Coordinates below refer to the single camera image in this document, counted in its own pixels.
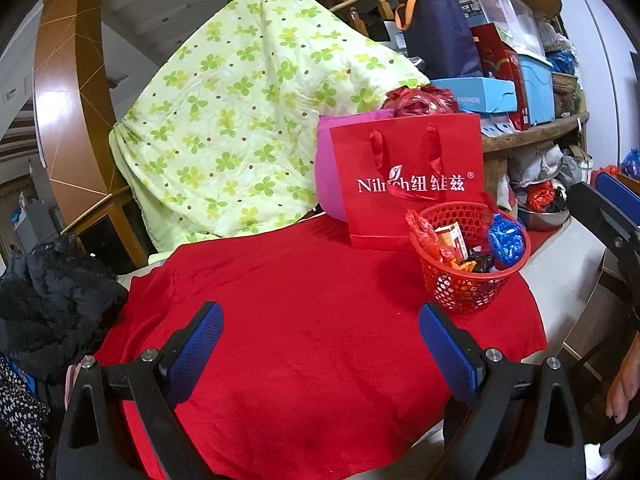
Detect red plastic basket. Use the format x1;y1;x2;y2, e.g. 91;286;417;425
405;201;532;315

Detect steel bowl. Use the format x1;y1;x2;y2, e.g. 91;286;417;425
517;205;571;231

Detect crumpled red plastic bag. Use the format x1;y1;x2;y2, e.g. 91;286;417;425
382;85;461;117

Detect brown wooden pillar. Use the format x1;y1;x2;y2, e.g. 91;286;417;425
32;0;131;201

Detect pink pillow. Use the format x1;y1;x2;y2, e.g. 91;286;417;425
314;109;396;223

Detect grey appliance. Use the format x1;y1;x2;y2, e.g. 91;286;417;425
15;195;63;246

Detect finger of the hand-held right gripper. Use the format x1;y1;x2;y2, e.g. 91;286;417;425
567;182;640;331
597;171;640;228

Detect clear plastic storage container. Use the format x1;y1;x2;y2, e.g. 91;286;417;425
450;0;546;58

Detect red blanket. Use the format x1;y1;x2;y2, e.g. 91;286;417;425
92;210;548;480

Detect red paper gift bag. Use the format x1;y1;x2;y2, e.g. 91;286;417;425
329;112;486;252

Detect tall red box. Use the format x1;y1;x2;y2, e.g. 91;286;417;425
472;22;531;131

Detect small orange white box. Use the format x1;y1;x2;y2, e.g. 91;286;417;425
434;224;468;261

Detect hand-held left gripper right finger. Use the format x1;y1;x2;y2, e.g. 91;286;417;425
419;301;587;480

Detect navy bag orange handles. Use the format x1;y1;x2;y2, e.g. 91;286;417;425
395;0;483;81

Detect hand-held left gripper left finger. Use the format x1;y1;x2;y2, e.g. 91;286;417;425
50;301;225;480

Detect beige striped cloth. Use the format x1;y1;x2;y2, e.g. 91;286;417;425
65;362;81;406

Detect black padded jacket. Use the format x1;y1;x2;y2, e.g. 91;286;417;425
0;235;128;386

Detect person's right hand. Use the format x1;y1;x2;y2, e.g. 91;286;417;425
606;335;640;421

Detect grey white plastic bags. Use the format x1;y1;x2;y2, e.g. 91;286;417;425
510;145;576;191

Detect red plastic wrapper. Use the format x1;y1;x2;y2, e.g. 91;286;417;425
405;210;443;261

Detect black floral cloth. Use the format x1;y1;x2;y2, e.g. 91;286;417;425
0;355;51;480

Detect wooden side table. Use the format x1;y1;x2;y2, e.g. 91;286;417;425
482;112;591;211

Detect glass balustrade wooden rail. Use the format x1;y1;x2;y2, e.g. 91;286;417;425
62;185;151;271

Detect blue plastic crate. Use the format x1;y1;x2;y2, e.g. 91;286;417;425
517;52;557;126

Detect red black plastic bag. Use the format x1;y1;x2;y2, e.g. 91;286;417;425
525;182;568;213

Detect green clover print quilt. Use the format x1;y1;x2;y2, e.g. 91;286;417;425
109;0;431;256

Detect light blue cardboard box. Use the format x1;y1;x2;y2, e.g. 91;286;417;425
430;77;517;114

